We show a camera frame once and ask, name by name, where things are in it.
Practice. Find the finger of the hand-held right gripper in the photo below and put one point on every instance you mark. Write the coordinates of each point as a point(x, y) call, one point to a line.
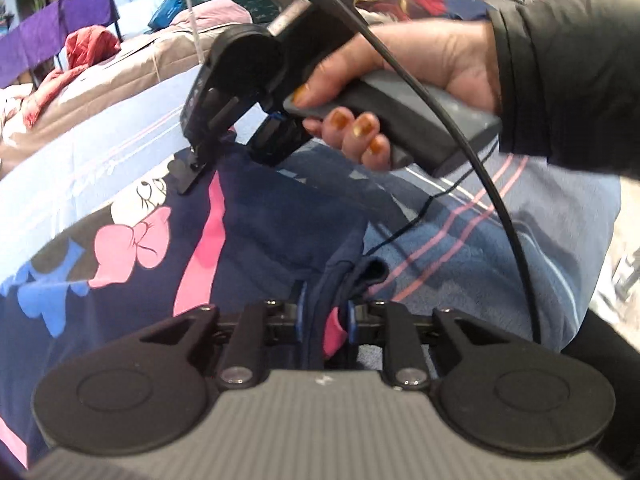
point(192, 170)
point(275, 140)

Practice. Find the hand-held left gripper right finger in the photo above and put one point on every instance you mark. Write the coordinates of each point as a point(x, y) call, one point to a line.
point(351, 321)

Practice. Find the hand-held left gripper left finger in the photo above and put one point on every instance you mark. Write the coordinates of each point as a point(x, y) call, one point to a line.
point(301, 310)

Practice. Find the navy cartoon print sweatshirt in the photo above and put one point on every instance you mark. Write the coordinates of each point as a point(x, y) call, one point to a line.
point(150, 260)

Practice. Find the person's right forearm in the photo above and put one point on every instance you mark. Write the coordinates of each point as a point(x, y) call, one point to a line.
point(570, 80)

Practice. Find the person's right hand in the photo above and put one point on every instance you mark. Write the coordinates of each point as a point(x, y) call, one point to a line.
point(425, 55)

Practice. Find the clear acrylic pole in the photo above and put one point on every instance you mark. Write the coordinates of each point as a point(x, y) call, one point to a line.
point(196, 25)

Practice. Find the brown covered massage bed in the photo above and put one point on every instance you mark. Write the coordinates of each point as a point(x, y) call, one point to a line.
point(115, 75)

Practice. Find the blue bag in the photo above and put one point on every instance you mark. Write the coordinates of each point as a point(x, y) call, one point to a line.
point(169, 10)

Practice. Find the red jacket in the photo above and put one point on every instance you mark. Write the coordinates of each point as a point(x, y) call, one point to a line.
point(82, 52)

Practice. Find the purple hanging cloth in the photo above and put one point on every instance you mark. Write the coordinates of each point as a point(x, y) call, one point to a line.
point(55, 25)

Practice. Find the blue striped bed sheet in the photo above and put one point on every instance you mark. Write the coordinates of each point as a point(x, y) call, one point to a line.
point(550, 240)

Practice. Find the person's dark trousers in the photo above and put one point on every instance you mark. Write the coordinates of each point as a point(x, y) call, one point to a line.
point(610, 375)

